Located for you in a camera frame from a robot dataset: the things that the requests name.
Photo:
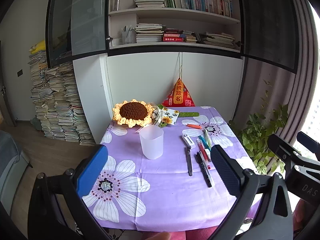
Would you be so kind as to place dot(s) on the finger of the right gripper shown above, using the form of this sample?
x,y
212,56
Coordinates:
x,y
312,145
281,148

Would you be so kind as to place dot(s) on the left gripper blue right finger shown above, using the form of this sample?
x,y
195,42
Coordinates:
x,y
228,169

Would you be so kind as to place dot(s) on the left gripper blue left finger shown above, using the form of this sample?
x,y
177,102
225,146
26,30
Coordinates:
x,y
89,171

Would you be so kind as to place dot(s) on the black marker pen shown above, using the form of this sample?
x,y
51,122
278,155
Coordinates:
x,y
203,169

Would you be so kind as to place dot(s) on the red gel pen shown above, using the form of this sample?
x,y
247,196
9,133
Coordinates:
x,y
199,142

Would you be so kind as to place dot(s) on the green gel pen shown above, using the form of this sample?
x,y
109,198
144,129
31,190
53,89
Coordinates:
x,y
207,139

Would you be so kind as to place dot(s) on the blue pen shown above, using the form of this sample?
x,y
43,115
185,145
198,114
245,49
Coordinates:
x,y
201,138

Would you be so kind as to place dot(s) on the dark metallic clip pen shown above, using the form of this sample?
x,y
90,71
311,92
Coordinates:
x,y
189,164

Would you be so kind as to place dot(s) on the white correction tape dispenser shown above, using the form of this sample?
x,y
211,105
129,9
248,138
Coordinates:
x,y
188,141

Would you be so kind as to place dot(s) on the orange utility knife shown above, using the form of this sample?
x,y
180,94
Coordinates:
x,y
194,126

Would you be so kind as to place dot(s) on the translucent plastic cup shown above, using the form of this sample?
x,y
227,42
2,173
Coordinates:
x,y
151,139

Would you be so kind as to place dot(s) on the right hand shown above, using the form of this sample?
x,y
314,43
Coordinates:
x,y
302,214

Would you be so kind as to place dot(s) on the green potted plant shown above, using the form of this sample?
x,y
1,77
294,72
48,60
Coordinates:
x,y
262,134

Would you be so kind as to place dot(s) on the purple floral tablecloth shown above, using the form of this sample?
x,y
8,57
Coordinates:
x,y
136,193

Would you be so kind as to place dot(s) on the tall stack of books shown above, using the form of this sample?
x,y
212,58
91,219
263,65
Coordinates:
x,y
57,102

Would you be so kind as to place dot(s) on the crochet sunflower with green stem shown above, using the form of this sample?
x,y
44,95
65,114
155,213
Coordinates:
x,y
138,113

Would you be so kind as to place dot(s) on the sunflower greeting card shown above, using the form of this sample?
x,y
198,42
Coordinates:
x,y
170,116

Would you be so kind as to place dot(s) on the red triangular pillow charm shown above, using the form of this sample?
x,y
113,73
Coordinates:
x,y
179,96

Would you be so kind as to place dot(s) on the glass cabinet door right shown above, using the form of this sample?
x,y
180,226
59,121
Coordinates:
x,y
269,30

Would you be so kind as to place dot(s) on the glass cabinet door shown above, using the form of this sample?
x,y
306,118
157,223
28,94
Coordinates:
x,y
75,29
269,30

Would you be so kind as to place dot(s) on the white bookshelf cabinet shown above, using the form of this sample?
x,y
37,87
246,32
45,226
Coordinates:
x,y
152,43

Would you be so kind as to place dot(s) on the glass cabinet door left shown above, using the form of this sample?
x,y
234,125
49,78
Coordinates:
x,y
75,29

